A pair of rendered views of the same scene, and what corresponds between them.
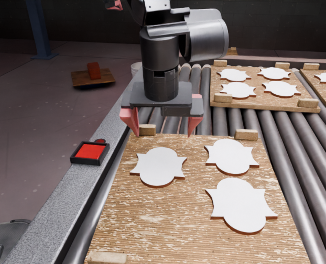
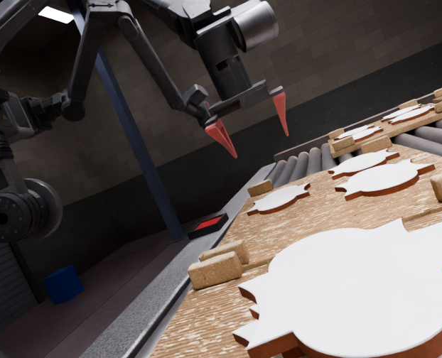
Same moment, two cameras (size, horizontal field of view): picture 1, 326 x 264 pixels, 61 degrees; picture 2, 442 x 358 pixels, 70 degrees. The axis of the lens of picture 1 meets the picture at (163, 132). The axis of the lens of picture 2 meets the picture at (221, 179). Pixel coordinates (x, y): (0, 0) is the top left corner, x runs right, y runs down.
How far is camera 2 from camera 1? 0.28 m
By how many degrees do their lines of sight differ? 28
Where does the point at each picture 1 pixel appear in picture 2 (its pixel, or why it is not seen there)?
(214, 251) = (356, 214)
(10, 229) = not seen: outside the picture
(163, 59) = (219, 48)
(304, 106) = not seen: outside the picture
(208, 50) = (256, 25)
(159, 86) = (227, 78)
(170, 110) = (247, 99)
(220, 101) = (342, 148)
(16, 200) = not seen: outside the picture
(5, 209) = not seen: outside the picture
